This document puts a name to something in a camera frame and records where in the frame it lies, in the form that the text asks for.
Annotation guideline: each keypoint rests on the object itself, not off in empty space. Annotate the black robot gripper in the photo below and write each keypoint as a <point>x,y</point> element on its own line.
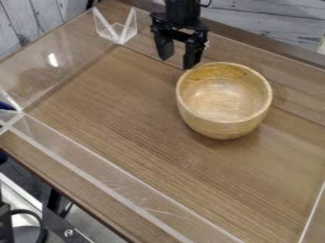
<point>178,24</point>

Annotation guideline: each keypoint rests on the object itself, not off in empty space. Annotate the light wooden bowl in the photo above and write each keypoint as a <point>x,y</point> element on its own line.
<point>224,99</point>

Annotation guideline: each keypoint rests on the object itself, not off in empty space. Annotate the blue object at edge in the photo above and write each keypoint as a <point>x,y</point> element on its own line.
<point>6,106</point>

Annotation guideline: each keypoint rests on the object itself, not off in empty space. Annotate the black table leg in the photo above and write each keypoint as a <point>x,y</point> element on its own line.
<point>54,201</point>

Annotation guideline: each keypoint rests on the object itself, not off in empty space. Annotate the black vertical post at edge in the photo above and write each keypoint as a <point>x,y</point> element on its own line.
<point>6,222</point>

